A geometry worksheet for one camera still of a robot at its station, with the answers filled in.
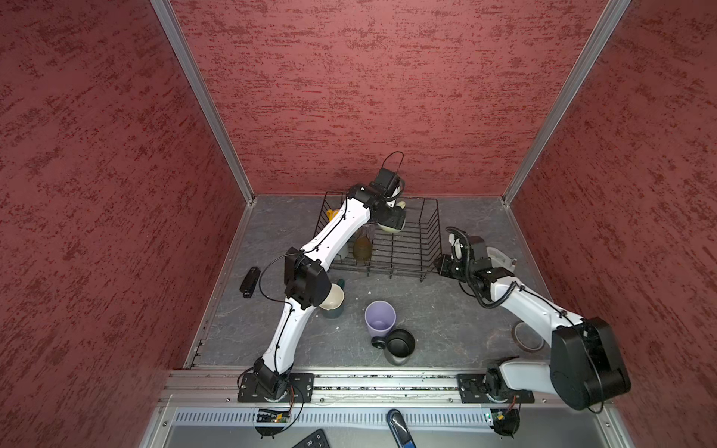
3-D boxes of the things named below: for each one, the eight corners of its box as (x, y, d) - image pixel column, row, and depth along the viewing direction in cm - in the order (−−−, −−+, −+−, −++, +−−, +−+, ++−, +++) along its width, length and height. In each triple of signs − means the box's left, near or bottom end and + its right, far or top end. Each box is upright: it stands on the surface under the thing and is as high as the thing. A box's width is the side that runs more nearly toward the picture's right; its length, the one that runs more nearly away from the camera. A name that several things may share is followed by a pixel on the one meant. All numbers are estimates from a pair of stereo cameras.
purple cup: (370, 346, 83) (370, 333, 73) (364, 318, 88) (364, 302, 79) (395, 340, 84) (399, 327, 74) (388, 313, 90) (391, 297, 80)
